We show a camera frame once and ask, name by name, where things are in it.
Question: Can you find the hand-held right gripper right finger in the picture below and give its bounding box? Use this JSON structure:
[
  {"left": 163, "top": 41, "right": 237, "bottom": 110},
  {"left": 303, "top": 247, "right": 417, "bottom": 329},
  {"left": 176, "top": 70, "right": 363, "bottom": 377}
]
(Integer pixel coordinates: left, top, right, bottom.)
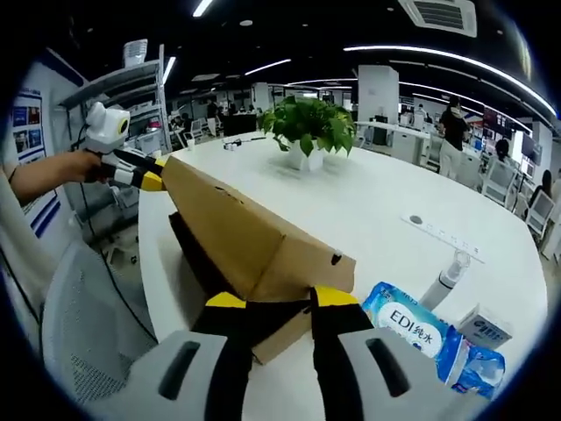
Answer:
[{"left": 309, "top": 285, "right": 490, "bottom": 421}]

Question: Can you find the person's left hand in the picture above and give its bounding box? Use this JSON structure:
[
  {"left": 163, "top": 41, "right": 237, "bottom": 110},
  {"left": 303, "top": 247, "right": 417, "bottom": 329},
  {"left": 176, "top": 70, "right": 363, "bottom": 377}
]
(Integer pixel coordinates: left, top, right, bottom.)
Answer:
[{"left": 65, "top": 148, "right": 110, "bottom": 184}]

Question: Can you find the black cable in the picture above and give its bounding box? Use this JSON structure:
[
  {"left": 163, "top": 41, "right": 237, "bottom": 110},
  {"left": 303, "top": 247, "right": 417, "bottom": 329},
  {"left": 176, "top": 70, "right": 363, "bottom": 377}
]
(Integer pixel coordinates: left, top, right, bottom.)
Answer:
[{"left": 69, "top": 126, "right": 159, "bottom": 343}]

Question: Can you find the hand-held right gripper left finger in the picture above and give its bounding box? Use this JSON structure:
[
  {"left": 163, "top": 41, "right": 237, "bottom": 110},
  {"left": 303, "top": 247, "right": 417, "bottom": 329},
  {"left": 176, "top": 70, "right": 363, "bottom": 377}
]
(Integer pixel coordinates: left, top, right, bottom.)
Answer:
[{"left": 124, "top": 292, "right": 264, "bottom": 421}]

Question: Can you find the person's white clothing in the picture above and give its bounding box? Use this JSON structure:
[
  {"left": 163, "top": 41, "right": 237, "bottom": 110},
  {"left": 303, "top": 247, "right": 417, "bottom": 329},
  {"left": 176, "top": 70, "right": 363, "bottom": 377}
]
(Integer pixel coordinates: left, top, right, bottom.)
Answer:
[{"left": 0, "top": 161, "right": 58, "bottom": 308}]

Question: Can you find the white basket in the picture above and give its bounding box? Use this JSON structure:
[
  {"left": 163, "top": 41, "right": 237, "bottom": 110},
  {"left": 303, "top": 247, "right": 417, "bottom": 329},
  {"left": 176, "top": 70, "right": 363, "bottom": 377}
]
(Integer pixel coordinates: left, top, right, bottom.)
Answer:
[{"left": 122, "top": 39, "right": 149, "bottom": 68}]

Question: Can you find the green plant in white pot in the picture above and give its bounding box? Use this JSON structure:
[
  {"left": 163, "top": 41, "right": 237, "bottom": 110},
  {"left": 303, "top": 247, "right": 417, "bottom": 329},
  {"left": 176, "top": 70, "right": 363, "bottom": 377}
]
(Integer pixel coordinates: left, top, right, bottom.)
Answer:
[{"left": 257, "top": 95, "right": 357, "bottom": 172}]

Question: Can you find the small black white tool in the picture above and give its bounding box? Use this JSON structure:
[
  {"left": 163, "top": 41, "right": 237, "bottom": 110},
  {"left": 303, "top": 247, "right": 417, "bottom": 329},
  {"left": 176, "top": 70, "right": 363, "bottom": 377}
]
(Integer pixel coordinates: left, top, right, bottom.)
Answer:
[{"left": 221, "top": 135, "right": 268, "bottom": 153}]

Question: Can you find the small white carton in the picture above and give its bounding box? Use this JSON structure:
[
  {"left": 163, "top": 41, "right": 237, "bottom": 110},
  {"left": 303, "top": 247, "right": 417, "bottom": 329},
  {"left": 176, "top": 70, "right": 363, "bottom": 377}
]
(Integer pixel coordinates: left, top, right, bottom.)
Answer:
[{"left": 458, "top": 304, "right": 514, "bottom": 350}]

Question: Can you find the white plastic bottle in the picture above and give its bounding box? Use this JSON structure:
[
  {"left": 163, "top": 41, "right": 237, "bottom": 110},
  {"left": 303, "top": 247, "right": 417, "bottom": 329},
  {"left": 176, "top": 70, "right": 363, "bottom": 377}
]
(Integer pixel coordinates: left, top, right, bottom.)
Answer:
[{"left": 418, "top": 250, "right": 471, "bottom": 308}]

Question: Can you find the blue soft wipes packet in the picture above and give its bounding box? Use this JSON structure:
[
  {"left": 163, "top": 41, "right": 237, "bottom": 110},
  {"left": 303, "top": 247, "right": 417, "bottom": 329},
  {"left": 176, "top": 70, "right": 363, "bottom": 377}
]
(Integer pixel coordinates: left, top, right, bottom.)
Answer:
[{"left": 361, "top": 281, "right": 508, "bottom": 391}]

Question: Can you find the brown cardboard shoe box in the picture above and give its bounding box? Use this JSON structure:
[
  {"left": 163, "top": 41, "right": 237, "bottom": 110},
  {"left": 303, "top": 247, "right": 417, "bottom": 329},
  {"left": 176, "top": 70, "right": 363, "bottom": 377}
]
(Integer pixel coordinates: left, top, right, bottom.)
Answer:
[{"left": 160, "top": 155, "right": 357, "bottom": 366}]

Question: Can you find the white office chair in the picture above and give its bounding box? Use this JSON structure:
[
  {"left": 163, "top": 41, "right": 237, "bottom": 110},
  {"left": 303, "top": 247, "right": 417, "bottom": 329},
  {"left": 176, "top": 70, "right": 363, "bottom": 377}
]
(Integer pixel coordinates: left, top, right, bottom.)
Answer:
[
  {"left": 523, "top": 189, "right": 556, "bottom": 238},
  {"left": 481, "top": 155, "right": 521, "bottom": 207}
]

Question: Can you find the straight ceiling light strip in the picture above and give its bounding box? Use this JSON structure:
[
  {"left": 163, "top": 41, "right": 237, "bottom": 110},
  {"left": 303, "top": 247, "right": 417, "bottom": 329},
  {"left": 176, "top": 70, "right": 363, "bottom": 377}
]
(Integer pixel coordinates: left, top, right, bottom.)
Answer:
[{"left": 243, "top": 58, "right": 293, "bottom": 76}]

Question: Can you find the long curved ceiling light strip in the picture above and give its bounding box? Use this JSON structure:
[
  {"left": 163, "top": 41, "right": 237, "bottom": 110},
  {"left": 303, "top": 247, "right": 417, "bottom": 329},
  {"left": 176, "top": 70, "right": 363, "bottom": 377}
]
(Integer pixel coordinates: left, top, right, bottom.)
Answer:
[{"left": 344, "top": 43, "right": 557, "bottom": 119}]

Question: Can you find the white ceiling air vent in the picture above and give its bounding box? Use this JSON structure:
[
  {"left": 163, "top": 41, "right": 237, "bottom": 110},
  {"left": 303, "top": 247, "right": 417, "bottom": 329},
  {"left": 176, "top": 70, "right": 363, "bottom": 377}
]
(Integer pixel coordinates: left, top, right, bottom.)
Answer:
[{"left": 397, "top": 0, "right": 478, "bottom": 39}]

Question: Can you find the grey metal shelf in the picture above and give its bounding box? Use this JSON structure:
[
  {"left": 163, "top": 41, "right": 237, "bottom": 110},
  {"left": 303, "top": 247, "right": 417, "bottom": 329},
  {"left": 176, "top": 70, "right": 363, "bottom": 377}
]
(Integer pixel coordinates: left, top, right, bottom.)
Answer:
[{"left": 59, "top": 59, "right": 170, "bottom": 154}]

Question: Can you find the blue white wall poster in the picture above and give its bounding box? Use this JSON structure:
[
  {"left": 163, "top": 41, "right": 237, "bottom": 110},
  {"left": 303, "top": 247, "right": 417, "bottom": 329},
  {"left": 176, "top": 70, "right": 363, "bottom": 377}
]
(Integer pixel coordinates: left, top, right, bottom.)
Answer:
[{"left": 11, "top": 87, "right": 62, "bottom": 240}]

